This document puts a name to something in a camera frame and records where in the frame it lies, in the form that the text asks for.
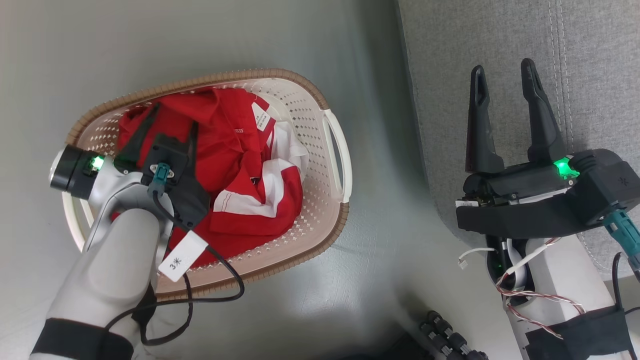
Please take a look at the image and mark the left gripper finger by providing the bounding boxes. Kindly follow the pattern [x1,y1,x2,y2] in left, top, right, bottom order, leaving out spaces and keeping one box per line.
[115,102,162,167]
[185,121,200,172]

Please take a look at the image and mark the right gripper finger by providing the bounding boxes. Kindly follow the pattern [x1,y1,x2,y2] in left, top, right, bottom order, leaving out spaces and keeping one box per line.
[465,64,506,175]
[520,58,569,164]

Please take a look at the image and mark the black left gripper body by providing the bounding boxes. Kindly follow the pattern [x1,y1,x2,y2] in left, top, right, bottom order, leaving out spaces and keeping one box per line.
[164,166,212,232]

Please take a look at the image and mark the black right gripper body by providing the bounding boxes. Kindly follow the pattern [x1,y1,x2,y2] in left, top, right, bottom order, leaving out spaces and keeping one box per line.
[455,159,601,240]

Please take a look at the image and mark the red garment with white panel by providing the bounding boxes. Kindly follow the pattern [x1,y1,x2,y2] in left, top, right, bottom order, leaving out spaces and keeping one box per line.
[167,120,311,269]

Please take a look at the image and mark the beige perforated plastic laundry basket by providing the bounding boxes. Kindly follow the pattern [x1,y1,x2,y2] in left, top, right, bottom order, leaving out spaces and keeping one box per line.
[61,68,353,301]

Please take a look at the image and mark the grey fabric sofa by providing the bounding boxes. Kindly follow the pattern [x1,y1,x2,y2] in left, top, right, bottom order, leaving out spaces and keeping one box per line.
[397,0,640,282]

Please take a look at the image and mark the white paper cable tag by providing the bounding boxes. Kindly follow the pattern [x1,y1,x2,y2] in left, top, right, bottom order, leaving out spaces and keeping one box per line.
[157,231,209,283]

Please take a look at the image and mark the thin white wire with connector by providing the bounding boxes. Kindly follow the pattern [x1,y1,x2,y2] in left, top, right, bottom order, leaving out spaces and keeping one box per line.
[458,239,551,281]

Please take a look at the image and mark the red white twisted wires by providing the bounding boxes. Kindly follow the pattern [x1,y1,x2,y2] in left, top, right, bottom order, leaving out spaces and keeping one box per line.
[495,237,587,341]

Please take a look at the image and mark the black cable with teal plug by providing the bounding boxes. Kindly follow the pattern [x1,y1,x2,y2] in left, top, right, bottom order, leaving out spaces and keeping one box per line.
[602,209,640,317]
[102,162,246,347]

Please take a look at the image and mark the black strap on right arm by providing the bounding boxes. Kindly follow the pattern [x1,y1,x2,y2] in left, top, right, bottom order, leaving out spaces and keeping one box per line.
[524,306,637,360]

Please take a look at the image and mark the black strap on arm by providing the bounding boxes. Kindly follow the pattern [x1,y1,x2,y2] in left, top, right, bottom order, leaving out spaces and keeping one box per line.
[30,317,136,360]
[524,306,637,360]

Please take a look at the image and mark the black strap on left arm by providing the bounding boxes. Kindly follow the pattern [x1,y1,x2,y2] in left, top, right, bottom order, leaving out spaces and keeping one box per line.
[30,317,136,360]

